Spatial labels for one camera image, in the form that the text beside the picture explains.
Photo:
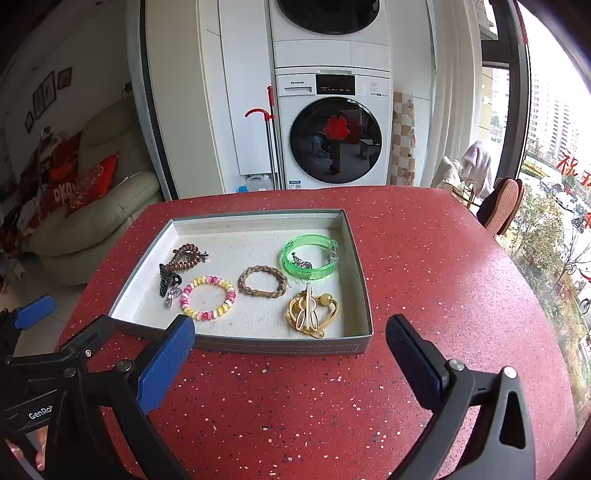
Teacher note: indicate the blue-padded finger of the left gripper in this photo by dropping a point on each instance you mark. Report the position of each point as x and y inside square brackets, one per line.
[32, 313]

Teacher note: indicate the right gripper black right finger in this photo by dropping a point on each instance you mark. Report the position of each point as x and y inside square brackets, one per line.
[501, 445]

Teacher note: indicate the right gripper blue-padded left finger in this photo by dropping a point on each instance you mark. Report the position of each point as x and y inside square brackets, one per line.
[131, 390]

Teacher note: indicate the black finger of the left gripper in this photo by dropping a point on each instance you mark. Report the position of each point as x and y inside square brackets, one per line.
[89, 340]

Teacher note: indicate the black claw hair clip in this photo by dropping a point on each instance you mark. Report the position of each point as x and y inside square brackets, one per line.
[168, 280]

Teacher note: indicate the beige bow hair clip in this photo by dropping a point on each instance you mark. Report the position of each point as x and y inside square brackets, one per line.
[307, 319]

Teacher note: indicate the green translucent bangle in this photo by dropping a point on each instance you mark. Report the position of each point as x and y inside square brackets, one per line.
[322, 251]

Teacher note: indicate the silver charm pendant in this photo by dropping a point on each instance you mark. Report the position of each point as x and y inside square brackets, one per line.
[300, 263]

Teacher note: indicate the pink heart bow brooch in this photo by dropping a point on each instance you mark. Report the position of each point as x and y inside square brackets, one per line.
[171, 295]

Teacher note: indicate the grey jewelry tray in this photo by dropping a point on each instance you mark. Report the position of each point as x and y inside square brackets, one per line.
[243, 257]

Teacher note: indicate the person's left hand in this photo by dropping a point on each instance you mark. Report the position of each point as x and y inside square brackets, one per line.
[34, 453]

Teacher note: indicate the beige leather armchair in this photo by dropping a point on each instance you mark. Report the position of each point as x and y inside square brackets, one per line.
[70, 248]

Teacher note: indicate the red embroidered cushion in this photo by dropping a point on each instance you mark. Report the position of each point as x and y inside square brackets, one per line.
[93, 184]

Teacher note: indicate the red text cushion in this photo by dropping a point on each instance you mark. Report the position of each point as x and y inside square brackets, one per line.
[59, 173]

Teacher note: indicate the brown wooden chair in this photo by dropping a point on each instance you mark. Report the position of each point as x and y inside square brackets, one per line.
[498, 210]

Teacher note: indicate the white cloth on chair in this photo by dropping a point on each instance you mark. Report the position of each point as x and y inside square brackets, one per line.
[476, 165]

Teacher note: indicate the checkered folded board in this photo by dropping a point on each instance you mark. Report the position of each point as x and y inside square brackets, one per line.
[402, 160]

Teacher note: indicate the lower white washing machine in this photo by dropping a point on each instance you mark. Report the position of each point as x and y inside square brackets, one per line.
[335, 126]

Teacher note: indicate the white curtain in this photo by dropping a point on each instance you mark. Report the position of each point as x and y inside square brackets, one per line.
[456, 97]

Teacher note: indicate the upper white dryer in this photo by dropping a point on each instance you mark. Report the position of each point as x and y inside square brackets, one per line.
[344, 34]

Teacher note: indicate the large framed wall picture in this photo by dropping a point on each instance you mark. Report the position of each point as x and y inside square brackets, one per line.
[44, 95]

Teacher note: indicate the small framed wall picture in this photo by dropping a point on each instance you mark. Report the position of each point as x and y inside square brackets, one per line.
[64, 78]

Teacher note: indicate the red handled mop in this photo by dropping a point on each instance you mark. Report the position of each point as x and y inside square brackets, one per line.
[268, 119]

